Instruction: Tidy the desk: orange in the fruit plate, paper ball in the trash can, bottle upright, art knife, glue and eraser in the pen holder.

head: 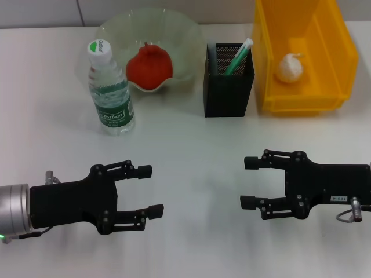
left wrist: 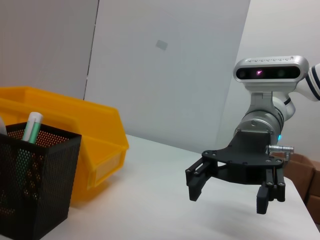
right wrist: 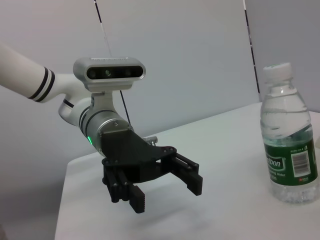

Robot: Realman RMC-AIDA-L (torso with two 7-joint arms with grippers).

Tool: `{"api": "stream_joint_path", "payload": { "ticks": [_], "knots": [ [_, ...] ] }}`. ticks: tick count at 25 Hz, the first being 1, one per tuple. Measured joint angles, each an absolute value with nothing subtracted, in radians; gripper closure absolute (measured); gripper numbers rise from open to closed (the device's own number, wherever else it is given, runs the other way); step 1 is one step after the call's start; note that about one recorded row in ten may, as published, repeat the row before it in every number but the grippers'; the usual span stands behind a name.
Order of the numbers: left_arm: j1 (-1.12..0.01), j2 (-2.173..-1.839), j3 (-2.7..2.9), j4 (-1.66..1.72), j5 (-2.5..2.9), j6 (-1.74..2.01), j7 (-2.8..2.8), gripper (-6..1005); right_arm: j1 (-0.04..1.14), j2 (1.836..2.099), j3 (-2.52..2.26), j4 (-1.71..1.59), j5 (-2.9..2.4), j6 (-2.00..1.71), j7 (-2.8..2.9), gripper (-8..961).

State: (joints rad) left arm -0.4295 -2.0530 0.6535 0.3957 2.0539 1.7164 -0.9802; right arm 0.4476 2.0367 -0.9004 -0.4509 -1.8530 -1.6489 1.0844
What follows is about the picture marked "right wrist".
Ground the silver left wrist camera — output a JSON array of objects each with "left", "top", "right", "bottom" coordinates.
[{"left": 72, "top": 56, "right": 147, "bottom": 113}]

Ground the clear green-label water bottle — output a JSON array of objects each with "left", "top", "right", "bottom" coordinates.
[{"left": 259, "top": 62, "right": 320, "bottom": 205}]

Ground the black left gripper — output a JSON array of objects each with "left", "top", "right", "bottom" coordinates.
[{"left": 99, "top": 128, "right": 204, "bottom": 215}]

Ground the silver left gripper connector stud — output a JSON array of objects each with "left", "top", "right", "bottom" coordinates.
[{"left": 142, "top": 136, "right": 159, "bottom": 146}]

